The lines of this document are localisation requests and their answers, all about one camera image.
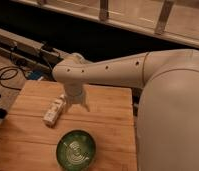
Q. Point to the blue box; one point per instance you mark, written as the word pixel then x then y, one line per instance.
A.
pixel 34 75

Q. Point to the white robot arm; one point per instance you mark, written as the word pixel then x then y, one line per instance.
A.
pixel 167 128

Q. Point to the black clamp on rail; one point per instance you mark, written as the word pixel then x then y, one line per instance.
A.
pixel 48 48

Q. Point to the green ceramic bowl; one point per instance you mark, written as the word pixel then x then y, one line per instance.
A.
pixel 75 151

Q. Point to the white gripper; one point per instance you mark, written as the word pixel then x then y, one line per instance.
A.
pixel 75 94

